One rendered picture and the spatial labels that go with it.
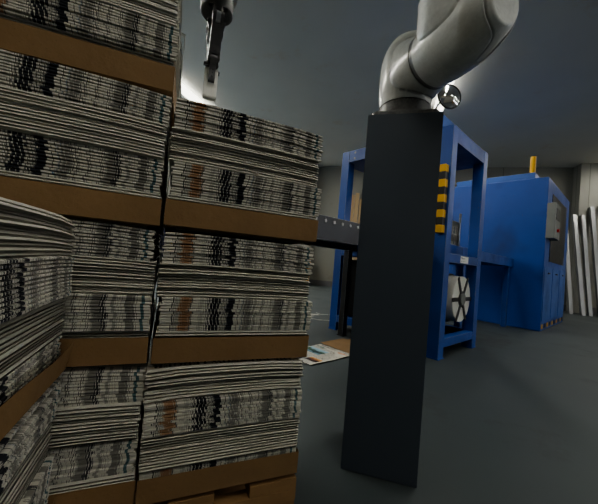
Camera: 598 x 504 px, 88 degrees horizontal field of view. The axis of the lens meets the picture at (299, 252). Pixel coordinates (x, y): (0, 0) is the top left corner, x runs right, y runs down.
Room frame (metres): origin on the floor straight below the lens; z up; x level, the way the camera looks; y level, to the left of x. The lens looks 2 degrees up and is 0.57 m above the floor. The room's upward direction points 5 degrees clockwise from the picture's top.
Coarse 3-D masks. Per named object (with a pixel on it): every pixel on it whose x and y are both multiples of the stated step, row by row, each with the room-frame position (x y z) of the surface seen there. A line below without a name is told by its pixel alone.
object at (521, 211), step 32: (512, 192) 3.71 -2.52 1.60; (544, 192) 3.48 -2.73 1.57; (512, 224) 3.69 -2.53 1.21; (544, 224) 3.46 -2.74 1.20; (512, 256) 3.67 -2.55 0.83; (544, 256) 3.45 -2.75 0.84; (480, 288) 3.91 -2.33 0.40; (512, 288) 3.66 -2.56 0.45; (544, 288) 3.49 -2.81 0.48; (480, 320) 3.90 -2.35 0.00; (512, 320) 3.64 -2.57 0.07; (544, 320) 3.57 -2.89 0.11
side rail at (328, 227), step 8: (320, 216) 1.50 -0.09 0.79; (328, 216) 1.53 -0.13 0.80; (320, 224) 1.50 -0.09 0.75; (328, 224) 1.54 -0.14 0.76; (336, 224) 1.58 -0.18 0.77; (344, 224) 1.62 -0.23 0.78; (352, 224) 1.66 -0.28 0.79; (320, 232) 1.50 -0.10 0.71; (328, 232) 1.54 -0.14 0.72; (336, 232) 1.58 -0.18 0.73; (344, 232) 1.62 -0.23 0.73; (352, 232) 1.67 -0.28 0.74; (328, 240) 1.55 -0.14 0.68; (336, 240) 1.58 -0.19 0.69; (344, 240) 1.63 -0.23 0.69; (352, 240) 1.67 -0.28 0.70
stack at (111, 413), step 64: (0, 64) 0.43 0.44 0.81; (0, 128) 0.43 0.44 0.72; (64, 128) 0.45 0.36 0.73; (128, 128) 0.49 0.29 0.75; (192, 128) 0.53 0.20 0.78; (256, 128) 0.57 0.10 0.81; (128, 192) 0.49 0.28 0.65; (192, 192) 0.53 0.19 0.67; (256, 192) 0.57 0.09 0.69; (320, 192) 0.63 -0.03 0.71; (128, 256) 0.50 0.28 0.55; (192, 256) 0.54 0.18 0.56; (256, 256) 0.58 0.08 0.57; (128, 320) 0.50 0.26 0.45; (192, 320) 0.54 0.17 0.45; (256, 320) 0.59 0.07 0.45; (64, 384) 0.47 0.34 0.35; (128, 384) 0.51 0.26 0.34; (192, 384) 0.54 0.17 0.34; (256, 384) 0.58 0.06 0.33; (64, 448) 0.48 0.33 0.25; (128, 448) 0.51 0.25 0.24; (192, 448) 0.54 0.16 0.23; (256, 448) 0.59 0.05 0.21
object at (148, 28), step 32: (0, 0) 0.43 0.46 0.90; (32, 0) 0.45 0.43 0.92; (64, 0) 0.46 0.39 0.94; (96, 0) 0.48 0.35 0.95; (128, 0) 0.49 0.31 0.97; (160, 0) 0.51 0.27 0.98; (64, 32) 0.47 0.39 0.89; (96, 32) 0.47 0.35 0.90; (128, 32) 0.49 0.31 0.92; (160, 32) 0.51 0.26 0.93; (64, 64) 0.47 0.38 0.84
